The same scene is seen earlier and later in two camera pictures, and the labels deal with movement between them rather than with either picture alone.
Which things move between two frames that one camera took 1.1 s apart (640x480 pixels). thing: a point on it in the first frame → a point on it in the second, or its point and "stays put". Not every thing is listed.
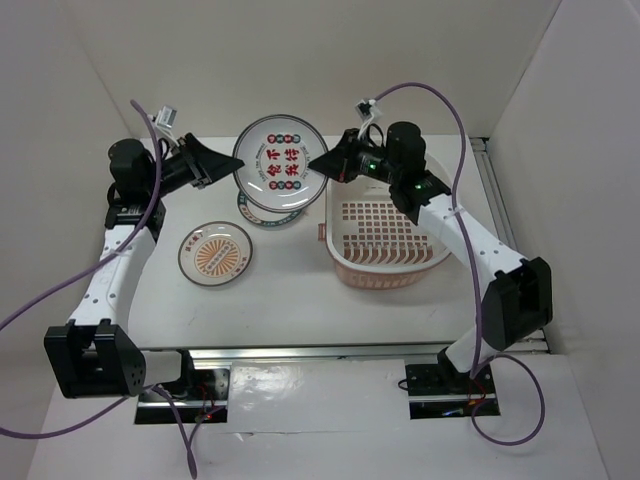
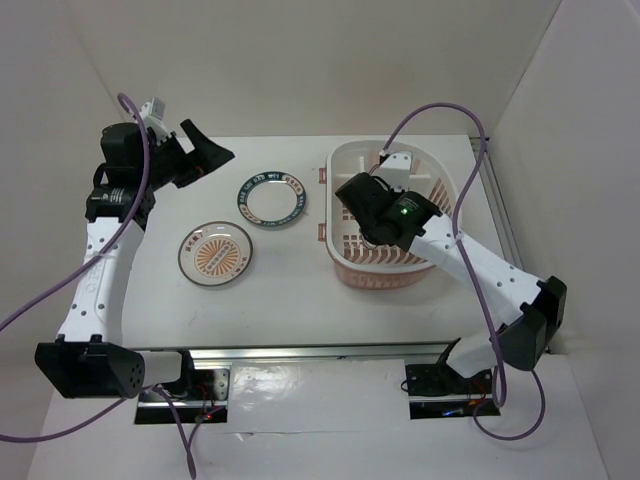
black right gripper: x=339 y=162 → x=384 y=185
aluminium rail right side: x=495 y=200 stays put
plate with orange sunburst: x=215 y=253 stays put
